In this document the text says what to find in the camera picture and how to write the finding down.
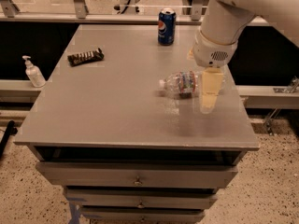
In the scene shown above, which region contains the metal bracket at right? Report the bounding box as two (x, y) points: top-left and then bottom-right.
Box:
(263, 77), (299, 135)

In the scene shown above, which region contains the clear plastic water bottle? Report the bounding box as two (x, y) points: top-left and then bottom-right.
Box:
(159, 71), (203, 99)

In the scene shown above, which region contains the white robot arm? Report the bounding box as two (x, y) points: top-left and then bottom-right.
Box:
(192, 0), (299, 113)

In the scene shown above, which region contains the top grey drawer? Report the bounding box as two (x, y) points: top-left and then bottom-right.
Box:
(36, 162), (237, 189)

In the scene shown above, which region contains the white pump sanitizer bottle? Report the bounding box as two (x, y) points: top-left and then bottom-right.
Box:
(22, 55), (46, 88)

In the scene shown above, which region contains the black object at left edge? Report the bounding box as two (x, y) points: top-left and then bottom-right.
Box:
(0, 120), (18, 159)

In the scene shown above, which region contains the grey drawer cabinet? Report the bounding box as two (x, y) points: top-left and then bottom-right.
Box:
(13, 23), (261, 224)

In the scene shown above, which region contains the blue Pepsi can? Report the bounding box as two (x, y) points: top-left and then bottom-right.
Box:
(158, 7), (177, 46)

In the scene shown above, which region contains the middle grey drawer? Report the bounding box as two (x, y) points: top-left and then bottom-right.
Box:
(64, 189), (217, 209)

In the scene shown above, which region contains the dark striped snack bar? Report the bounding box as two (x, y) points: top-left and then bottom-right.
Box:
(67, 48), (105, 67)

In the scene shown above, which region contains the bottom grey drawer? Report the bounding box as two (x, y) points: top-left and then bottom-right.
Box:
(80, 207), (205, 223)

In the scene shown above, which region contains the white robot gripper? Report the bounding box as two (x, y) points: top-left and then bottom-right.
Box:
(187, 28), (237, 114)

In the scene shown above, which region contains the grey drawer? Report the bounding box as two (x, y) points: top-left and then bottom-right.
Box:
(64, 189), (217, 209)
(80, 207), (205, 223)
(36, 162), (237, 189)

